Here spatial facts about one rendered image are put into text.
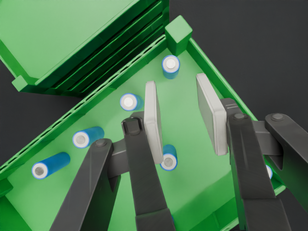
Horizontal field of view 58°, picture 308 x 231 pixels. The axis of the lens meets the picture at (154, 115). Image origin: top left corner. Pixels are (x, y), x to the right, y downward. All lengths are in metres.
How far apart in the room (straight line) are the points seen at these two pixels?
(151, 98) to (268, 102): 0.62
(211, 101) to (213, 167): 0.19
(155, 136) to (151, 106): 0.02
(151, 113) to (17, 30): 0.45
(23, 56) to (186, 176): 0.37
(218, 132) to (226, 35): 0.62
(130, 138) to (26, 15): 0.46
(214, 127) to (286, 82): 0.65
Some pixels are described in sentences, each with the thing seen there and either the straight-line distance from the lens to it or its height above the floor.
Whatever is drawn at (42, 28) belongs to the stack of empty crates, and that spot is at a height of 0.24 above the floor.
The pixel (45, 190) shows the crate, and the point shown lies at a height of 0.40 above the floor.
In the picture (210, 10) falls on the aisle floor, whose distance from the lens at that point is 0.79.
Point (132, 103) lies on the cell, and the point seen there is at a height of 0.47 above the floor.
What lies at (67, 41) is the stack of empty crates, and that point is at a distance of 0.54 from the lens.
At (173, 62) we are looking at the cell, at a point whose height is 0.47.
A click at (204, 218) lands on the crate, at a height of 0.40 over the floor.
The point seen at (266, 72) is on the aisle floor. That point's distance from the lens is 0.79.
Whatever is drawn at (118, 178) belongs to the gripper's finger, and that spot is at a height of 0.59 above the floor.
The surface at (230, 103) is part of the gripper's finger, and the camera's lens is 0.19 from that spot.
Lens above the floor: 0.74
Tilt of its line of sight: 86 degrees down
